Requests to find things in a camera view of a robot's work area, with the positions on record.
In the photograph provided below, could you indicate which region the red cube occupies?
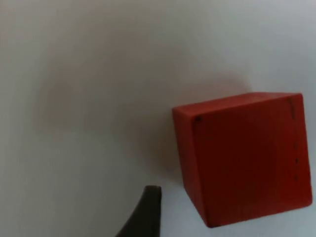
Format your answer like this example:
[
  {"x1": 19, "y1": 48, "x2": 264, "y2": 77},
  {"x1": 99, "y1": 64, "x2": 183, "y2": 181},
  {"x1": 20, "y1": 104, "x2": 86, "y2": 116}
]
[{"x1": 172, "y1": 92, "x2": 313, "y2": 228}]

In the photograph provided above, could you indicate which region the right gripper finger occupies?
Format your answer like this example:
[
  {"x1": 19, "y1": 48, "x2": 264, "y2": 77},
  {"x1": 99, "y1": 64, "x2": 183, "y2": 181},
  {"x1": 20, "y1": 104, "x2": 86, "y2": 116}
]
[{"x1": 114, "y1": 185, "x2": 162, "y2": 237}]

